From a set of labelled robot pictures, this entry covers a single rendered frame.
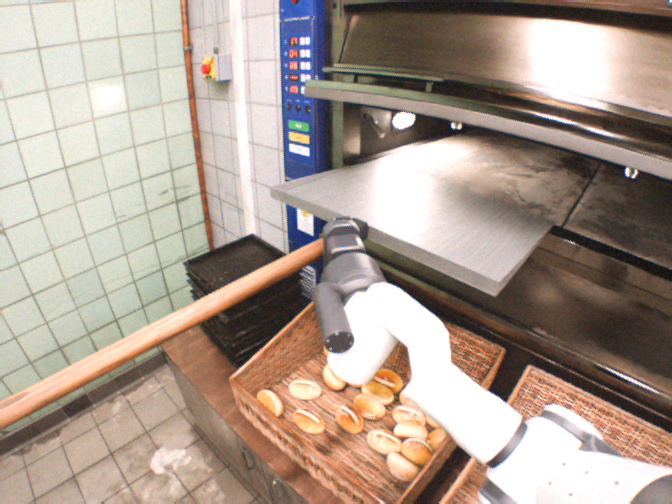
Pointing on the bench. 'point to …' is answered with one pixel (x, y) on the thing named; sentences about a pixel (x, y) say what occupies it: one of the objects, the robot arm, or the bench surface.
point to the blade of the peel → (425, 220)
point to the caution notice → (305, 222)
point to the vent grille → (308, 281)
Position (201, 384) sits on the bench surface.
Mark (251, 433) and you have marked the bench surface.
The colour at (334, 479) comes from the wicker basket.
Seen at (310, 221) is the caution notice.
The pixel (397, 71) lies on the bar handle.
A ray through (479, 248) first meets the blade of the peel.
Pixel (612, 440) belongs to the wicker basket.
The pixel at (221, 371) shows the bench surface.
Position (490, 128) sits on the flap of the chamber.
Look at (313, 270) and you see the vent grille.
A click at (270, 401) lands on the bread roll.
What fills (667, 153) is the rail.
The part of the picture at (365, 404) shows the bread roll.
